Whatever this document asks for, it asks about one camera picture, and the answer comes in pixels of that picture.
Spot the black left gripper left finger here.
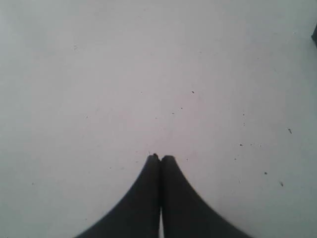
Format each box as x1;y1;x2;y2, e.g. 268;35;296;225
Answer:
78;154;160;238

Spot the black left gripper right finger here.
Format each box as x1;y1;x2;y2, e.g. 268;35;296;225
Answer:
160;156;249;238

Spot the black metal shelf rack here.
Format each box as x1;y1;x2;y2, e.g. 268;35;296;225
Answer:
311;26;317;46

